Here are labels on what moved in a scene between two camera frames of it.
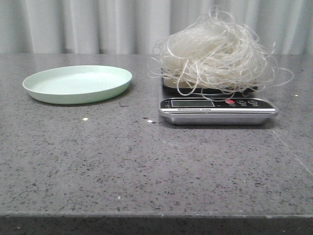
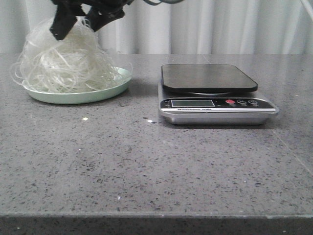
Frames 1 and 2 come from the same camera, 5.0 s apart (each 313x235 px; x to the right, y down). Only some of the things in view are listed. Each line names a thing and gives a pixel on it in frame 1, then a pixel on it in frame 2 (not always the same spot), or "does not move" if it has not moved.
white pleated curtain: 138,27 does not move
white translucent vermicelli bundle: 219,57 -> 78,63
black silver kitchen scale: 181,106 does not move
